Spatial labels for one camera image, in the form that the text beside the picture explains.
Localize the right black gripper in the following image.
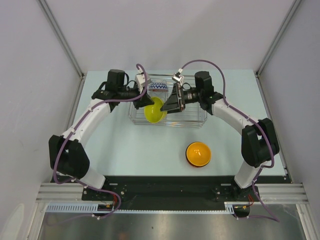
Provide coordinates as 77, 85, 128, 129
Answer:
160, 83, 202, 115

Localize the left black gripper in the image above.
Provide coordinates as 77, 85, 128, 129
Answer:
117, 84, 155, 110

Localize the yellow green bowl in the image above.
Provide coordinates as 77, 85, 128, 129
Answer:
144, 96, 167, 124

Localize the red patterned blue zigzag bowl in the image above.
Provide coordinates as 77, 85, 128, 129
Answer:
148, 80, 169, 93

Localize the orange yellow bowl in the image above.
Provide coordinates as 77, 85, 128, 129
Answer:
185, 141, 212, 163

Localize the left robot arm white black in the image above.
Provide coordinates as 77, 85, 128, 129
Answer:
48, 64, 155, 200

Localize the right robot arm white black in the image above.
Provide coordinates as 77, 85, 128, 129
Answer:
161, 70, 280, 201

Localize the orange bottom bowl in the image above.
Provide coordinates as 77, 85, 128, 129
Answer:
187, 160, 210, 168

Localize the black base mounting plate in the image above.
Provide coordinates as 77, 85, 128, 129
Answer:
51, 174, 293, 211

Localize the metal wire dish rack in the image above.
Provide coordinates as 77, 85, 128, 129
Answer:
128, 73, 208, 128

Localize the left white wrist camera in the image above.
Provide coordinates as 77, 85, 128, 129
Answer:
135, 73, 152, 94

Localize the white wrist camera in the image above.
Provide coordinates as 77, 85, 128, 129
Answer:
135, 73, 152, 94
172, 71, 184, 86

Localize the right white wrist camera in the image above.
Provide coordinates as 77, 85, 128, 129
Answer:
172, 71, 184, 86

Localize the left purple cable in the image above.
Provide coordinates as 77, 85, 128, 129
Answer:
52, 63, 148, 185

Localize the left aluminium corner post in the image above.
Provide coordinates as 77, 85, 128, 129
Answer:
37, 0, 85, 79

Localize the aluminium corner post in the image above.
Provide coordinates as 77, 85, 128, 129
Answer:
255, 0, 304, 76
37, 0, 85, 79

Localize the white slotted cable duct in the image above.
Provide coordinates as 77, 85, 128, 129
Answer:
45, 203, 234, 215

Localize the aluminium frame rail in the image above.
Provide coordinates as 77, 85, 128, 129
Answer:
36, 183, 309, 204

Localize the right aluminium corner post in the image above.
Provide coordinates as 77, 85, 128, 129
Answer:
255, 0, 304, 76

